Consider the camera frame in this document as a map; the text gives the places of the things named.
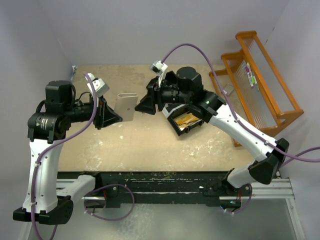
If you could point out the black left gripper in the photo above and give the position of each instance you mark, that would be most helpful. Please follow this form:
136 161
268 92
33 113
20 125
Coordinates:
105 116

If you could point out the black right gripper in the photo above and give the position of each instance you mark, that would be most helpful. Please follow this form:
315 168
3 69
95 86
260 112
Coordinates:
147 103

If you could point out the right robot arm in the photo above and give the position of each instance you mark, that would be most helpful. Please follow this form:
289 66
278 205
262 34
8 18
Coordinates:
185 87

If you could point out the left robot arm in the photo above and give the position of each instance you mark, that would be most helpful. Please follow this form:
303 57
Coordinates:
47 129

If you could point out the gold cards in bin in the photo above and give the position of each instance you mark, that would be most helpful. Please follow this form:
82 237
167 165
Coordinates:
185 120

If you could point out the small grey red box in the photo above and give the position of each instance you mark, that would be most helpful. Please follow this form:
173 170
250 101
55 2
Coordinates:
228 89

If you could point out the markers on rack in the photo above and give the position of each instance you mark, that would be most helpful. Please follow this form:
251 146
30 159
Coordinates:
250 75

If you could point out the orange wooden rack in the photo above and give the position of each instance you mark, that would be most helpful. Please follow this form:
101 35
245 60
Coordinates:
273 107

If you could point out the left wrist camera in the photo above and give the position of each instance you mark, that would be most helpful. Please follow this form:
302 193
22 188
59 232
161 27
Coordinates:
100 86

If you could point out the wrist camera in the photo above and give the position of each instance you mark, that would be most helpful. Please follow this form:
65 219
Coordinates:
160 69
100 86

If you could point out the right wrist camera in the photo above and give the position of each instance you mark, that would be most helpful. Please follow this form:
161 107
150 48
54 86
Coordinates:
160 69

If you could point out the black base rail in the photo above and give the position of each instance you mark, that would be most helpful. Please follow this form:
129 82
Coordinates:
165 187

